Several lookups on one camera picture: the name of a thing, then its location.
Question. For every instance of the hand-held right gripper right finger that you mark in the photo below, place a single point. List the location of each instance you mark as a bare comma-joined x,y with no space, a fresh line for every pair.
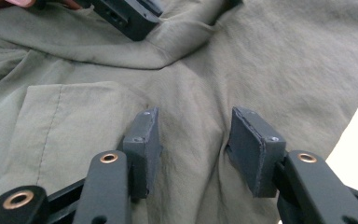
254,155

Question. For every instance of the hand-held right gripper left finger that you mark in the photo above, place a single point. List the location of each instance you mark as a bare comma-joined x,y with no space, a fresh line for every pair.
143,149

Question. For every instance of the olive green garment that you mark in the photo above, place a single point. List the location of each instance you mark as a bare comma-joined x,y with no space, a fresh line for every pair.
199,71

